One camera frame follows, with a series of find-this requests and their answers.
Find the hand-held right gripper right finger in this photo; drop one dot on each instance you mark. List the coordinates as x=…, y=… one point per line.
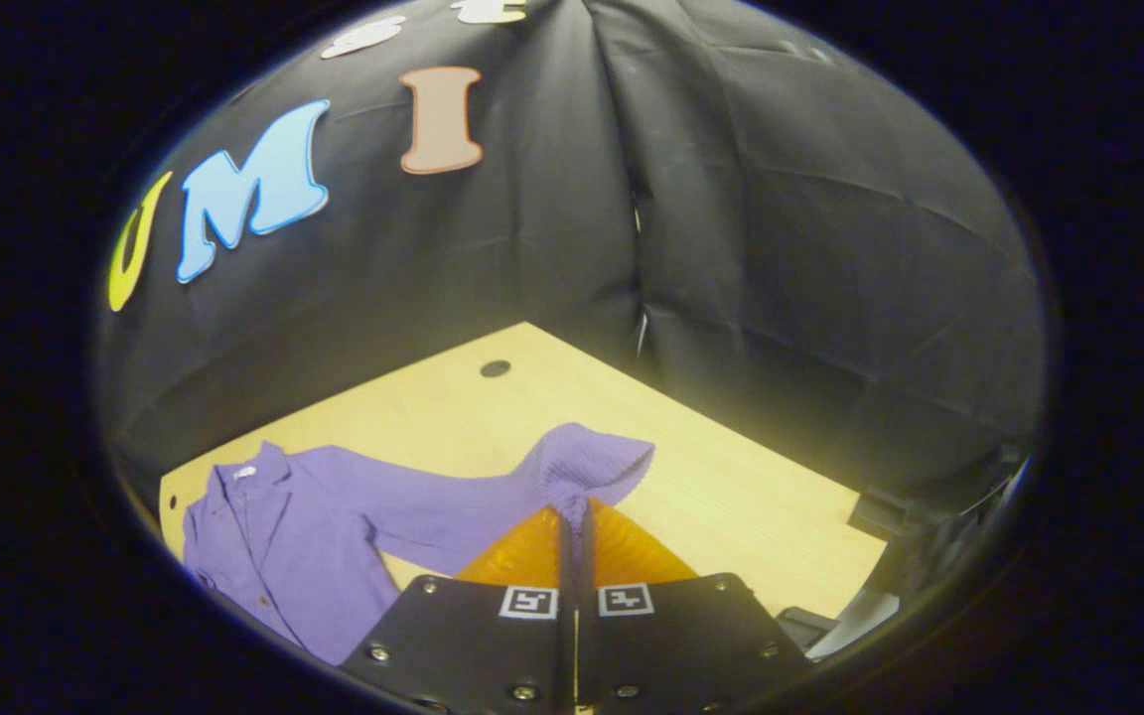
x=681, y=641

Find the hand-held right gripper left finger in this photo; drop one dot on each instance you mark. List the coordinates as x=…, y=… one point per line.
x=473, y=636

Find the purple button shirt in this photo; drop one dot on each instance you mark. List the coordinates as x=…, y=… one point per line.
x=304, y=526

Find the black backdrop cloth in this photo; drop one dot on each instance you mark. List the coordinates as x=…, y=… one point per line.
x=781, y=248

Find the black table bracket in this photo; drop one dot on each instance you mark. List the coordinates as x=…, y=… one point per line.
x=878, y=516
x=802, y=628

